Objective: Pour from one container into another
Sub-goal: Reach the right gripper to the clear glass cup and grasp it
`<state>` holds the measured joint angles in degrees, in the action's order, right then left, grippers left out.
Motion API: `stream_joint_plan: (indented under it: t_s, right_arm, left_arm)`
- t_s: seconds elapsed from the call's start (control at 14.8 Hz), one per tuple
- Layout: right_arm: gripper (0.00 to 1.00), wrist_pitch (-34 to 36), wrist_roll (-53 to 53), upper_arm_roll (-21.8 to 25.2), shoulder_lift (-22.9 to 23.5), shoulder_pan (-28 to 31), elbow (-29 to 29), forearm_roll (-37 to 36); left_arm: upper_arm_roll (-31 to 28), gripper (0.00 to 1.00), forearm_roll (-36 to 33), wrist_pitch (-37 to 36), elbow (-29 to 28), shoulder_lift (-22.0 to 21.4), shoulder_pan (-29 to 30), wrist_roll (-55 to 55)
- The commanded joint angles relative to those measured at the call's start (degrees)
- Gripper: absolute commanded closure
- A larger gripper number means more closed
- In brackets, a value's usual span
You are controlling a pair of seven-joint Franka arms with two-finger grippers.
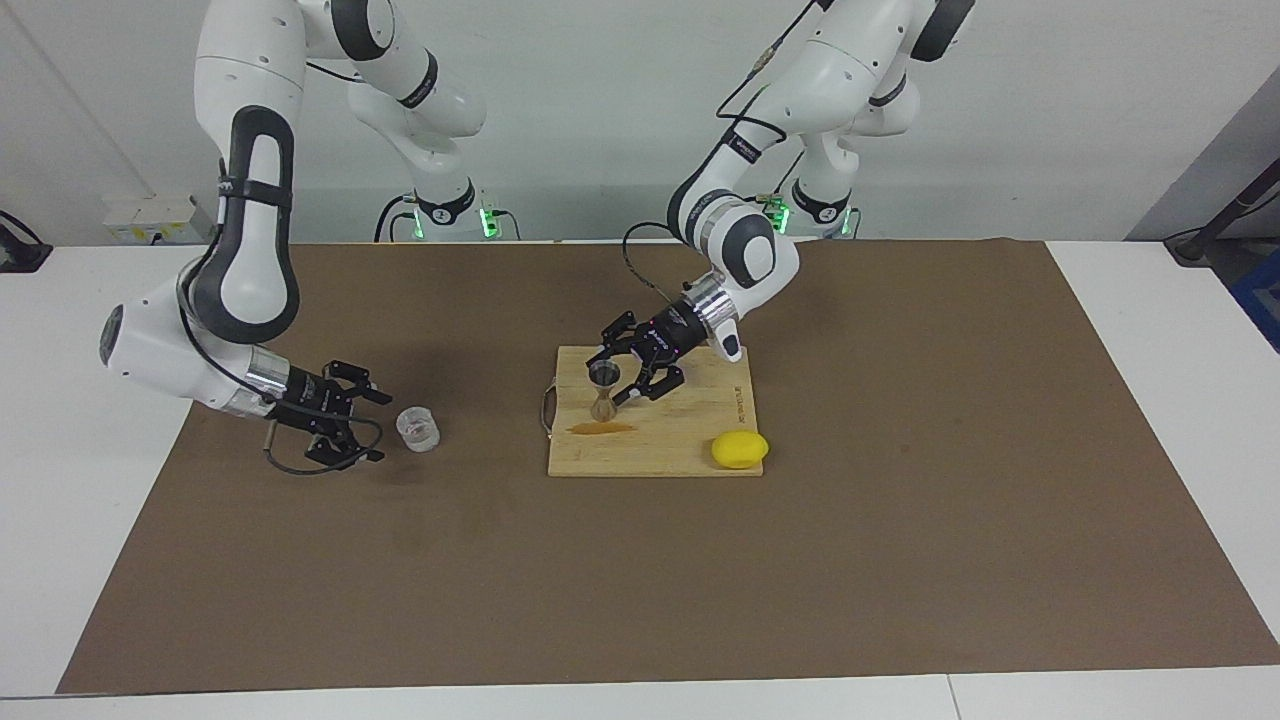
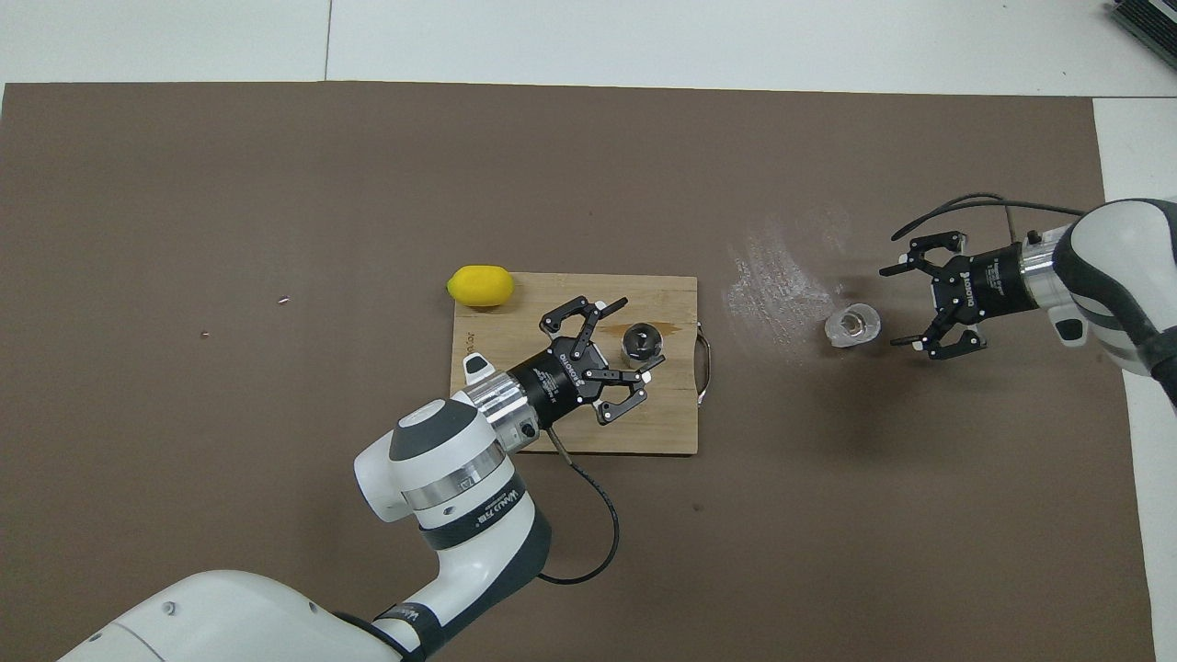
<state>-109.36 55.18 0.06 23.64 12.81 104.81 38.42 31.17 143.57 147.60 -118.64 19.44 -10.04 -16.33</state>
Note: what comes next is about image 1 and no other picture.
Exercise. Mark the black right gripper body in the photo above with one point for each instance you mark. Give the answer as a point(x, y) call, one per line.
point(315, 400)

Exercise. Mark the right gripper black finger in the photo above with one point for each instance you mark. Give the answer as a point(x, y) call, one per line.
point(340, 450)
point(355, 378)

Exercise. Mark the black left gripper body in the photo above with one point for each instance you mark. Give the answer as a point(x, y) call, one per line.
point(665, 340)

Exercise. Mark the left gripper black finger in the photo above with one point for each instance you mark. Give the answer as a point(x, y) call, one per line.
point(660, 383)
point(615, 335)

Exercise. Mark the metal double jigger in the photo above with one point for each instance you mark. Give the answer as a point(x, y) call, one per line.
point(604, 408)

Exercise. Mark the small clear glass cup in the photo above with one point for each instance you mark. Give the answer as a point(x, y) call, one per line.
point(418, 430)

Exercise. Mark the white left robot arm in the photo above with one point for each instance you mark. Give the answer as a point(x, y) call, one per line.
point(740, 250)

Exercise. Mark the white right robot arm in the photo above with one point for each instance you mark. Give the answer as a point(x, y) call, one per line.
point(250, 250)

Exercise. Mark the wooden cutting board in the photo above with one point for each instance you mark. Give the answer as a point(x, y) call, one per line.
point(680, 430)

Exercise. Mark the yellow lemon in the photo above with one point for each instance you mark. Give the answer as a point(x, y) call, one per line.
point(740, 450)

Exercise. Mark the brown table mat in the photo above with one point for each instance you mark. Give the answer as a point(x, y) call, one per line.
point(900, 550)

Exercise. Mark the black clamp base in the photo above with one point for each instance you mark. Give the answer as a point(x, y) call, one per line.
point(20, 255)

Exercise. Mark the black stand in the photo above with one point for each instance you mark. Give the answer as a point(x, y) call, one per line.
point(1190, 245)

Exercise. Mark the blue crate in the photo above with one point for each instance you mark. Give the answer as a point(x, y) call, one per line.
point(1262, 300)

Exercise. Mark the white wall socket box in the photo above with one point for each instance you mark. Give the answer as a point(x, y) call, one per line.
point(150, 220)

